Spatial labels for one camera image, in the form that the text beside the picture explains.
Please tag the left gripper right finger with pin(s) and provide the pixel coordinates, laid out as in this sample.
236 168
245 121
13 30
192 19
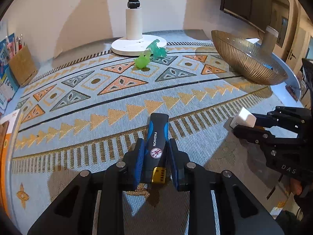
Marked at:
218 202

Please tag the white desk lamp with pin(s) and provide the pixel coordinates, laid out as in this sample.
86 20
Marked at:
135 42

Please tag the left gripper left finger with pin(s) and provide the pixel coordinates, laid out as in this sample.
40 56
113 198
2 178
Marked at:
73 210

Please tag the standing booklets stack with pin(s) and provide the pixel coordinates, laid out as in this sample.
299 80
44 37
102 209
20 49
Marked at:
9 84

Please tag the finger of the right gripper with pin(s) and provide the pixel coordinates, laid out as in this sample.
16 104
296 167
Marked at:
253 135
268 120

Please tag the white power adapter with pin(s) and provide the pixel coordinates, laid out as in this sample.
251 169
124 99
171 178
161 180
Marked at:
244 118

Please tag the black blue utility knife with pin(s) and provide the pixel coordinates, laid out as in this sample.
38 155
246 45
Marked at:
155 155

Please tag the cork pen holder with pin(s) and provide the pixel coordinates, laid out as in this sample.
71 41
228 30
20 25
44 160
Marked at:
23 66

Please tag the orange white book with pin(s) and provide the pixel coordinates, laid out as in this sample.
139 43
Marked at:
6 156

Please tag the light green dinosaur toy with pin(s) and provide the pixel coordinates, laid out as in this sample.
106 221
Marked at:
143 60

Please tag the brown leather notebook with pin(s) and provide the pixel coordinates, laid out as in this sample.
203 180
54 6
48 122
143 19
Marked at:
3 132

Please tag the dark green dinosaur toy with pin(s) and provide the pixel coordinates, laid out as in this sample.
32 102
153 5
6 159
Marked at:
156 51

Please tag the black wall television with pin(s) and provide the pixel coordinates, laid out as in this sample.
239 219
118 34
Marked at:
261 14

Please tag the amber ribbed glass bowl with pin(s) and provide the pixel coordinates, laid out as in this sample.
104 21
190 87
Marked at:
248 59

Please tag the person right hand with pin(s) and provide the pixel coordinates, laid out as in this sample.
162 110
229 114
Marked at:
295 186

